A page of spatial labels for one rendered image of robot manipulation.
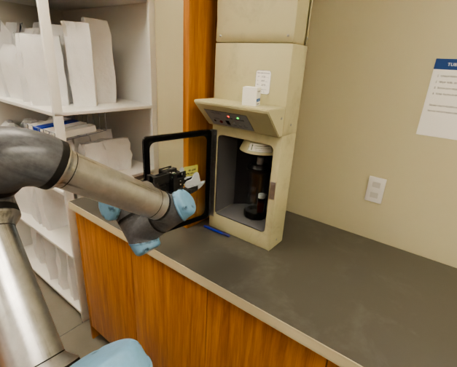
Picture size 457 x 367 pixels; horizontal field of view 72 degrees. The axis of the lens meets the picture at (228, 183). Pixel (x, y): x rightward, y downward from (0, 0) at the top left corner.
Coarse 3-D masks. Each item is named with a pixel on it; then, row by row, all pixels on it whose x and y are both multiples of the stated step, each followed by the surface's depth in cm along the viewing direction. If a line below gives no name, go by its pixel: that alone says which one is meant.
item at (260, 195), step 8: (248, 168) 129; (248, 176) 132; (256, 176) 128; (264, 176) 128; (248, 184) 133; (256, 184) 129; (264, 184) 130; (248, 192) 133; (256, 192) 130; (264, 192) 131; (248, 200) 134; (256, 200) 132; (264, 200) 133; (248, 208) 135; (256, 208) 133; (264, 208) 134
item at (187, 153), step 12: (180, 132) 117; (156, 144) 111; (168, 144) 115; (180, 144) 118; (192, 144) 122; (204, 144) 126; (156, 156) 113; (168, 156) 116; (180, 156) 120; (192, 156) 124; (204, 156) 128; (156, 168) 114; (192, 168) 126; (204, 168) 130; (144, 180) 112; (204, 180) 132; (204, 192) 134; (204, 204) 136; (192, 216) 134
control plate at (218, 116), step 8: (208, 112) 117; (216, 112) 114; (224, 112) 111; (216, 120) 119; (224, 120) 116; (232, 120) 114; (240, 120) 111; (248, 120) 108; (240, 128) 116; (248, 128) 113
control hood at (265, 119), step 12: (216, 108) 112; (228, 108) 108; (240, 108) 104; (252, 108) 101; (264, 108) 100; (276, 108) 102; (252, 120) 107; (264, 120) 103; (276, 120) 104; (252, 132) 114; (264, 132) 110; (276, 132) 106
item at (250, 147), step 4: (244, 140) 126; (244, 144) 125; (248, 144) 123; (252, 144) 122; (256, 144) 121; (260, 144) 120; (264, 144) 120; (240, 148) 127; (244, 148) 124; (248, 148) 122; (252, 148) 121; (256, 148) 121; (260, 148) 120; (264, 148) 120; (268, 148) 121; (272, 148) 121; (248, 152) 122; (252, 152) 121; (256, 152) 121; (260, 152) 120; (264, 152) 120; (268, 152) 120; (272, 152) 121
